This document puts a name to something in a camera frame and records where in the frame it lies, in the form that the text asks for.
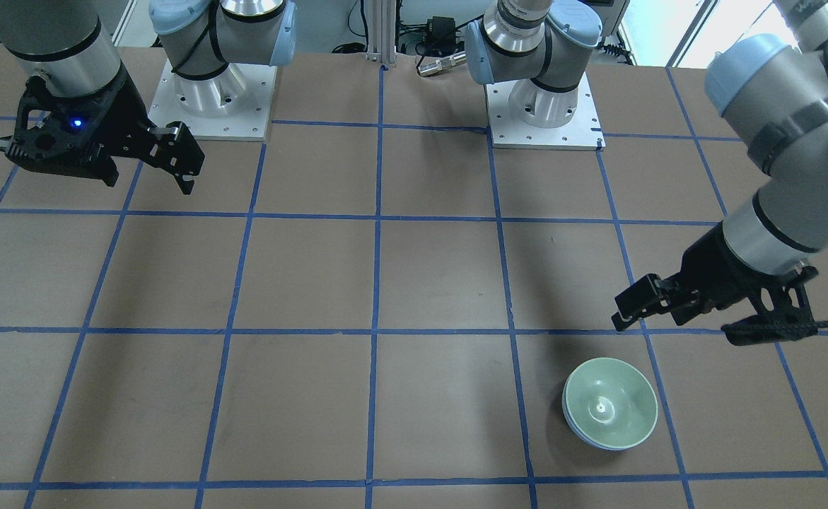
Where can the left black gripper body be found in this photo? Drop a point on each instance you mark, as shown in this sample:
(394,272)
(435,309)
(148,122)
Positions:
(726,272)

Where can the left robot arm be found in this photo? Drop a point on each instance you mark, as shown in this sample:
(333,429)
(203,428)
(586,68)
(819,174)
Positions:
(774,96)

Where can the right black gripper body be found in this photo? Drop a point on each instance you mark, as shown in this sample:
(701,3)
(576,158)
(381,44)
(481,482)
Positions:
(122,113)

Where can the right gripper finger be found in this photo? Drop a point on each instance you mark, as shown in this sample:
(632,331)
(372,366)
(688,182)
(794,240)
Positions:
(175,151)

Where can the green bowl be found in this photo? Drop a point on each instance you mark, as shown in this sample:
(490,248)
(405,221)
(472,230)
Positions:
(608,380)

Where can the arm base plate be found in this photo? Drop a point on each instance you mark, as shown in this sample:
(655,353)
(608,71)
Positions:
(234,106)
(523,116)

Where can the aluminium frame post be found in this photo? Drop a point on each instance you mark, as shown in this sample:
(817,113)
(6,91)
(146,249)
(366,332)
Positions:
(381,30)

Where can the blue bowl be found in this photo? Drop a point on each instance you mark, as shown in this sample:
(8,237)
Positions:
(612,427)

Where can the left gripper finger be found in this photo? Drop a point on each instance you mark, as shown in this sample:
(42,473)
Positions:
(652,295)

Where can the black adapter behind table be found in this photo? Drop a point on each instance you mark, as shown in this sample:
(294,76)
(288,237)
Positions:
(440,33)

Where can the silver metal cylinder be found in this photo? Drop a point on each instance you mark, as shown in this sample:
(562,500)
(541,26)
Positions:
(442,64)

